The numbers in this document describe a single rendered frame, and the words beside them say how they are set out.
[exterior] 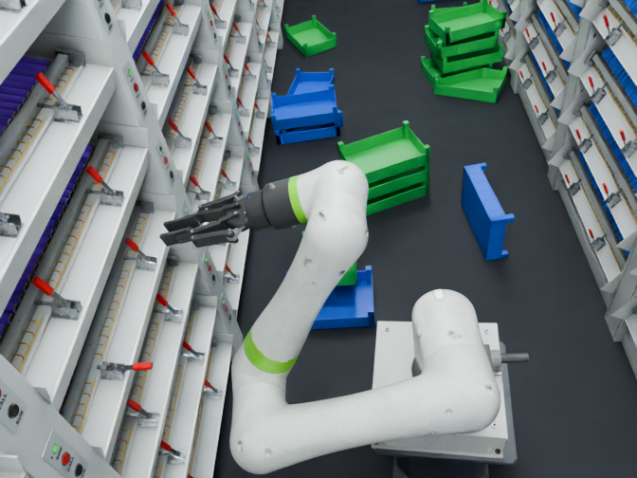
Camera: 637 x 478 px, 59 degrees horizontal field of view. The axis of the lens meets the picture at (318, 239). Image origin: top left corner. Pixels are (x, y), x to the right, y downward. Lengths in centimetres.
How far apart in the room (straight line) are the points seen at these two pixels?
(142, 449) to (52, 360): 38
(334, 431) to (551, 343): 99
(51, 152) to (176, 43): 76
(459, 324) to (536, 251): 105
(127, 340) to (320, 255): 45
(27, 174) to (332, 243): 48
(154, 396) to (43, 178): 58
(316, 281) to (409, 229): 125
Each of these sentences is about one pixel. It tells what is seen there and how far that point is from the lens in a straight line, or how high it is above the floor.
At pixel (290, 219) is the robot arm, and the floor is 84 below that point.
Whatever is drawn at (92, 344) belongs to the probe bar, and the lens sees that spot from 116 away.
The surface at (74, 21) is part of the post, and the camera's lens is 118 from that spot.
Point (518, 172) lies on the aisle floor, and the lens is 247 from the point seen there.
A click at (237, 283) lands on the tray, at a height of 11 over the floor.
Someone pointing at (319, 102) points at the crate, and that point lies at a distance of 278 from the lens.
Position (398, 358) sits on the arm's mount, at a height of 38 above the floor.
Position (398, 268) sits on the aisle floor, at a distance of 206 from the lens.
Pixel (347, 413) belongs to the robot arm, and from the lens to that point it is 110.
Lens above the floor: 157
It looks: 46 degrees down
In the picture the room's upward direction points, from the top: 11 degrees counter-clockwise
